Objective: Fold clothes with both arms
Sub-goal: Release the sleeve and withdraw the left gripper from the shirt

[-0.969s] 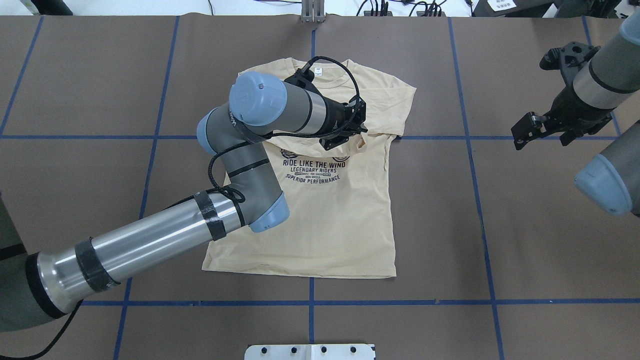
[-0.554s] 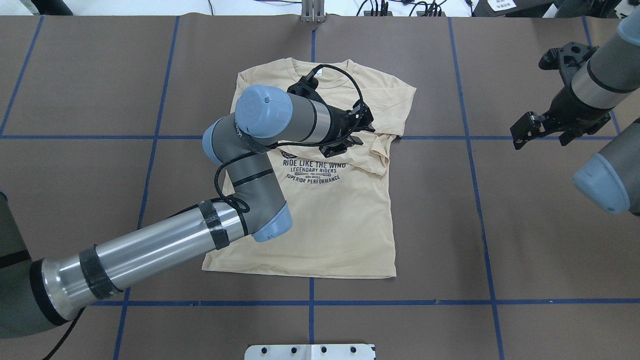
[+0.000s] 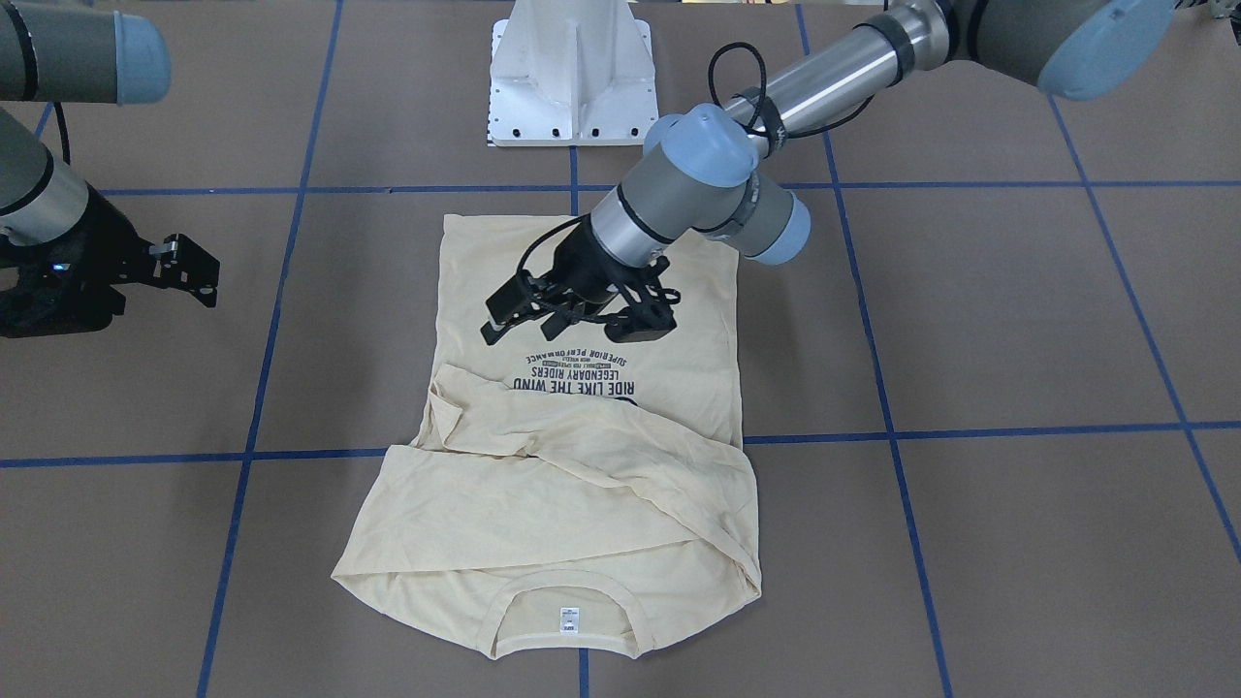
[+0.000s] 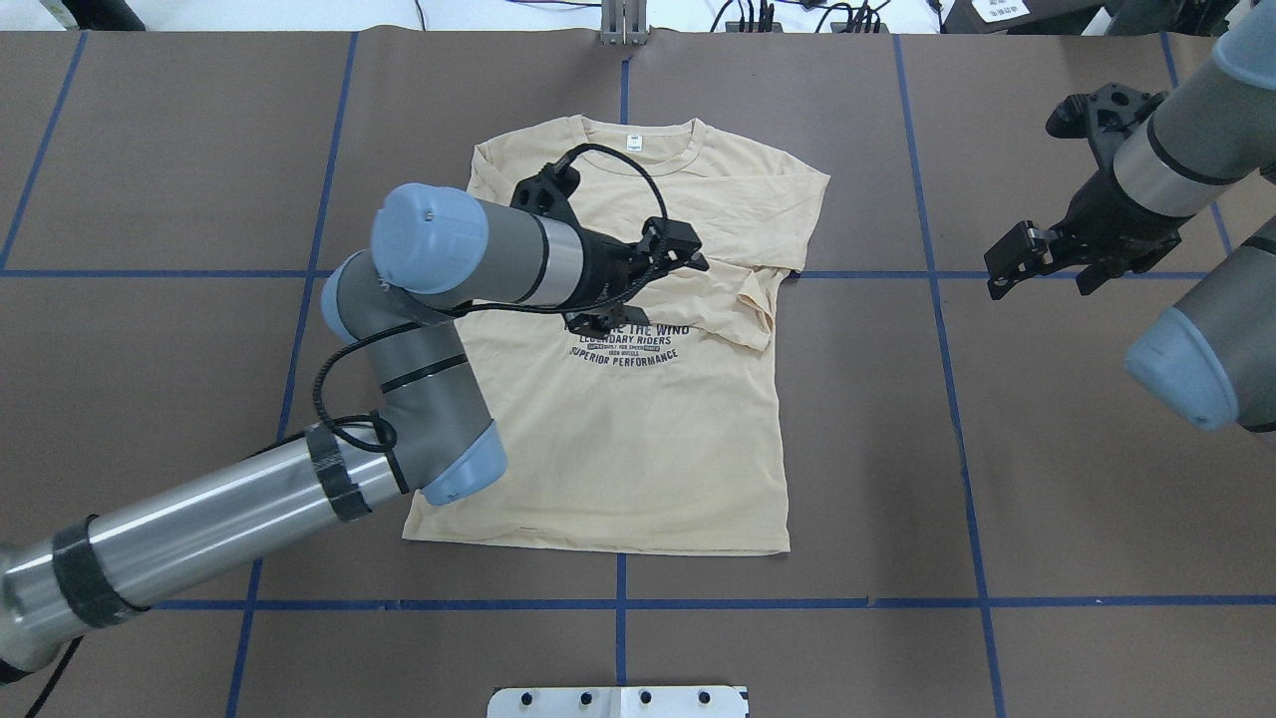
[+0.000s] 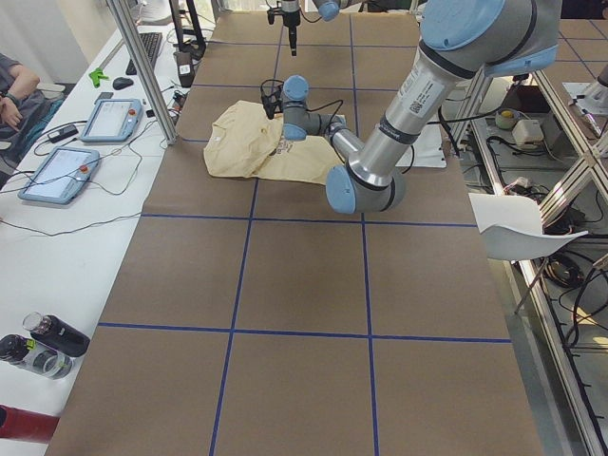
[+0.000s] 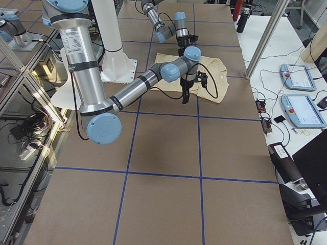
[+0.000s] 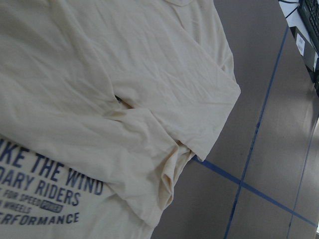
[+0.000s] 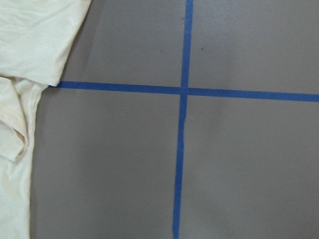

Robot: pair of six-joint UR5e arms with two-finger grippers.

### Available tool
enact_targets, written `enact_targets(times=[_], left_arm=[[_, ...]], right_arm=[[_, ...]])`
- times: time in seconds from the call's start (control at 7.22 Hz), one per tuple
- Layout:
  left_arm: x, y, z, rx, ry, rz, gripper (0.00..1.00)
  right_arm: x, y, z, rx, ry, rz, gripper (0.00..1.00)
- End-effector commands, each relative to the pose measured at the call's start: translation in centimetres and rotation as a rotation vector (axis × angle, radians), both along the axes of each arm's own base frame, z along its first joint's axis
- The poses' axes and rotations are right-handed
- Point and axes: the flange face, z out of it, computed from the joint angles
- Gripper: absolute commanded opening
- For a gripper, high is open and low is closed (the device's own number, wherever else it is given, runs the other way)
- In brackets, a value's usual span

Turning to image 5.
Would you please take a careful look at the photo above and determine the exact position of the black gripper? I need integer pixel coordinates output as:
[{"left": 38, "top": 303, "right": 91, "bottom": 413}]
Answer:
[
  {"left": 267, "top": 0, "right": 300, "bottom": 56},
  {"left": 259, "top": 79, "right": 284, "bottom": 119}
]

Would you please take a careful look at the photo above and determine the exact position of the beige long-sleeve graphic shirt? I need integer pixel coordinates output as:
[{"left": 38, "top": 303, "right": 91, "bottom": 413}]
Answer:
[{"left": 203, "top": 101, "right": 340, "bottom": 185}]

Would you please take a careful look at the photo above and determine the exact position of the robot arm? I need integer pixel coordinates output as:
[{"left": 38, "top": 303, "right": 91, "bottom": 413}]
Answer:
[
  {"left": 266, "top": 0, "right": 358, "bottom": 56},
  {"left": 261, "top": 0, "right": 561, "bottom": 215}
]

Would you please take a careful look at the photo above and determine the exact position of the black keyboard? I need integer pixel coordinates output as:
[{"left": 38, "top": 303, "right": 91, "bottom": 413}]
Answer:
[{"left": 125, "top": 31, "right": 162, "bottom": 76}]

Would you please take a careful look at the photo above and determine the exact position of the black computer mouse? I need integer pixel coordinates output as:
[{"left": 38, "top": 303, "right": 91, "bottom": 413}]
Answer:
[{"left": 112, "top": 77, "right": 134, "bottom": 91}]

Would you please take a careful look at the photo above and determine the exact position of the upper teach pendant tablet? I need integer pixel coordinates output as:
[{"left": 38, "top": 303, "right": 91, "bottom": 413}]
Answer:
[{"left": 80, "top": 99, "right": 143, "bottom": 143}]

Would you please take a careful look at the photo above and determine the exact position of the teach pendant tablet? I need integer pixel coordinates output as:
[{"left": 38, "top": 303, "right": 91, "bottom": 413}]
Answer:
[
  {"left": 18, "top": 146, "right": 102, "bottom": 205},
  {"left": 80, "top": 99, "right": 143, "bottom": 143}
]

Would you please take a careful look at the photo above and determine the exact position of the green plastic clip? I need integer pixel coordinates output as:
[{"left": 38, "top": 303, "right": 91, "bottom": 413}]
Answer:
[{"left": 88, "top": 67, "right": 109, "bottom": 88}]

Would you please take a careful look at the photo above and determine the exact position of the lower teach pendant tablet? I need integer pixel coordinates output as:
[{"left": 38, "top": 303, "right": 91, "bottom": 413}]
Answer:
[{"left": 18, "top": 146, "right": 102, "bottom": 205}]

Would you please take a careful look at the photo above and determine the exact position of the seated person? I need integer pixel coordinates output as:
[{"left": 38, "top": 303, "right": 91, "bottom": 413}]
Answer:
[{"left": 1, "top": 54, "right": 63, "bottom": 162}]

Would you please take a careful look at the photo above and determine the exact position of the white paper sheet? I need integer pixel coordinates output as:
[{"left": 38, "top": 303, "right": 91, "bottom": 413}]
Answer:
[{"left": 468, "top": 193, "right": 588, "bottom": 261}]

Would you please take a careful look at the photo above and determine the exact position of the black water bottle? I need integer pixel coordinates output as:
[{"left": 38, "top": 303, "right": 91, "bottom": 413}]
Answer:
[{"left": 22, "top": 312, "right": 90, "bottom": 358}]

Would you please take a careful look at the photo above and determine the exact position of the clear plastic bottle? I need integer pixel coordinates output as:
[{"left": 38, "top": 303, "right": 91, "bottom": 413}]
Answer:
[{"left": 1, "top": 334, "right": 72, "bottom": 380}]

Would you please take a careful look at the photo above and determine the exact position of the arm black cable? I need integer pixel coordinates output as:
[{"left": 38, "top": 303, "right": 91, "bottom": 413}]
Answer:
[{"left": 303, "top": 98, "right": 346, "bottom": 139}]

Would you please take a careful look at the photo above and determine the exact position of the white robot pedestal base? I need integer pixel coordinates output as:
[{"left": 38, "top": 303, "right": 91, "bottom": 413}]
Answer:
[{"left": 396, "top": 124, "right": 447, "bottom": 168}]

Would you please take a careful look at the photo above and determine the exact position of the aluminium frame post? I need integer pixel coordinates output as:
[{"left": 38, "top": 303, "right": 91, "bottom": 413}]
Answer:
[{"left": 107, "top": 0, "right": 178, "bottom": 145}]

